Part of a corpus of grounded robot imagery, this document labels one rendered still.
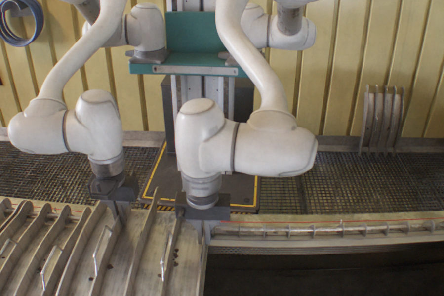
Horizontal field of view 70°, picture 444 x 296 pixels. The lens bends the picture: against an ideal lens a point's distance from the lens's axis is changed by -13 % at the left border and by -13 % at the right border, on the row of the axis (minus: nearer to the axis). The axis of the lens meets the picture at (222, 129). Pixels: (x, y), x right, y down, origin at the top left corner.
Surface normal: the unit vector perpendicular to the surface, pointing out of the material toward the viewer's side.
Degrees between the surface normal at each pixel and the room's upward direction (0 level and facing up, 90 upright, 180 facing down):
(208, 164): 95
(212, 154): 85
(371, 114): 72
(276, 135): 28
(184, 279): 2
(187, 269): 0
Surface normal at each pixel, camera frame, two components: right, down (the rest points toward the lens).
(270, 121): -0.11, -0.59
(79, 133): -0.02, 0.39
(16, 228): 1.00, 0.03
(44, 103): 0.19, -0.56
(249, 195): 0.00, -0.86
